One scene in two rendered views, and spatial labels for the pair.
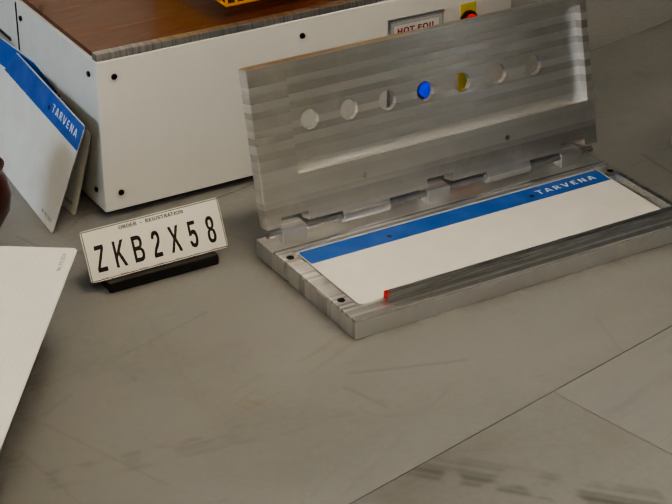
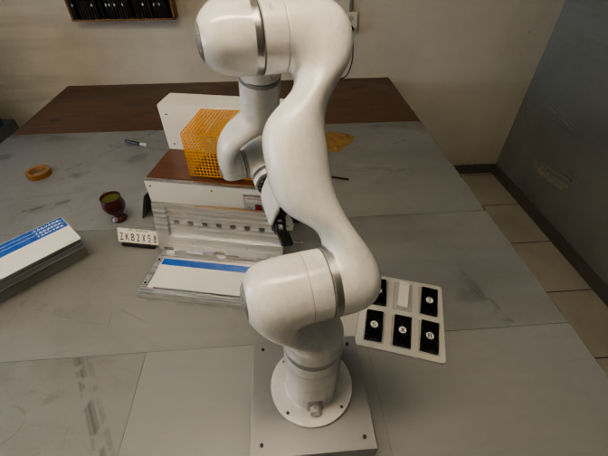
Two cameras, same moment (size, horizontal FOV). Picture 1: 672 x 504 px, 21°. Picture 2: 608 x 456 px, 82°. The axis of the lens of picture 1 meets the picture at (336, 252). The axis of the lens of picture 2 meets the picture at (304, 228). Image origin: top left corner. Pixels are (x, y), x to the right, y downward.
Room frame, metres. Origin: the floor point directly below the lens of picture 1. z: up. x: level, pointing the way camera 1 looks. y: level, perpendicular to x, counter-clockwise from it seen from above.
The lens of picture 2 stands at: (1.36, -0.86, 1.82)
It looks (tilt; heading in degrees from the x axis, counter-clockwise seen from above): 42 degrees down; 38
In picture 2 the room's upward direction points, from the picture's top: straight up
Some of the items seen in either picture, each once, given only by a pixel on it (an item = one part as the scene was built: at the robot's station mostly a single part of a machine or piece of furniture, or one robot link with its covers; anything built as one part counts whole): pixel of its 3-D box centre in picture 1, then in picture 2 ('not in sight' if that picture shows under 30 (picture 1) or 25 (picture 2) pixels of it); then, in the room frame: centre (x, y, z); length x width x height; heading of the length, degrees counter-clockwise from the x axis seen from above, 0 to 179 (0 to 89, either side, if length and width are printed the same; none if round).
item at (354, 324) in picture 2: not in sight; (375, 308); (1.99, -0.64, 0.90); 0.40 x 0.27 x 0.01; 114
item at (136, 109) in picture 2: not in sight; (235, 155); (2.81, 0.93, 0.50); 2.34 x 0.75 x 0.80; 133
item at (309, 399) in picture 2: not in sight; (312, 365); (1.65, -0.65, 1.08); 0.19 x 0.19 x 0.18
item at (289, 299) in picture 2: not in sight; (297, 310); (1.63, -0.63, 1.29); 0.19 x 0.12 x 0.24; 145
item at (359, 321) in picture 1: (478, 230); (213, 275); (1.76, -0.16, 0.92); 0.44 x 0.21 x 0.04; 121
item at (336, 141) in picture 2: not in sight; (334, 139); (2.80, 0.07, 0.91); 0.22 x 0.18 x 0.02; 9
